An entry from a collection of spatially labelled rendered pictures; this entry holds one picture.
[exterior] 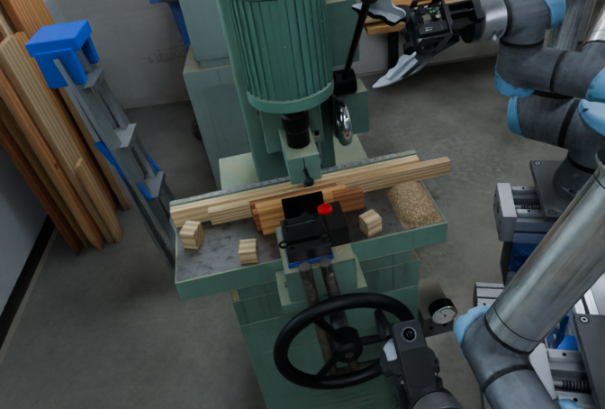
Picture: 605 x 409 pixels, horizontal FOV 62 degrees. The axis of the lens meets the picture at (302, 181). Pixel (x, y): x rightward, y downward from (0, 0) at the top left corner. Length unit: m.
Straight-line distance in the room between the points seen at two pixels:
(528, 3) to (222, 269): 0.77
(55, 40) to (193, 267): 0.93
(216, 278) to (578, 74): 0.79
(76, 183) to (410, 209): 1.74
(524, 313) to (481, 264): 1.58
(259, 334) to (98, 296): 1.33
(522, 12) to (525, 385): 0.59
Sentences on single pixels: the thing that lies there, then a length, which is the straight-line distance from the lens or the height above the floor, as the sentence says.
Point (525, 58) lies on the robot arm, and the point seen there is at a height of 1.25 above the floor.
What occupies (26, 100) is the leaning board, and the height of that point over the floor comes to 0.82.
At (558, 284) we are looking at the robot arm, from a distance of 0.68.
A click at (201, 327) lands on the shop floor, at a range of 2.18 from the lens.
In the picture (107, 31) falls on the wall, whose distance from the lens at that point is 3.60.
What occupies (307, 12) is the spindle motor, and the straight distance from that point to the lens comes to 0.90.
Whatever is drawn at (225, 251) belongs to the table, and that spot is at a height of 0.90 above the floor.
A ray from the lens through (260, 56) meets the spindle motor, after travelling 0.92.
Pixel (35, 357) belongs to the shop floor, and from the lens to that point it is 2.42.
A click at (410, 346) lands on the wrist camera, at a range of 0.81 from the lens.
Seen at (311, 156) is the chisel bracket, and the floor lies 1.07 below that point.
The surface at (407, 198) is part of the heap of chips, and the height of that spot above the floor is 0.93.
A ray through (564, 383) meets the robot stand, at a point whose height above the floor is 0.75.
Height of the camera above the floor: 1.68
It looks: 38 degrees down
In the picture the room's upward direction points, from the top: 9 degrees counter-clockwise
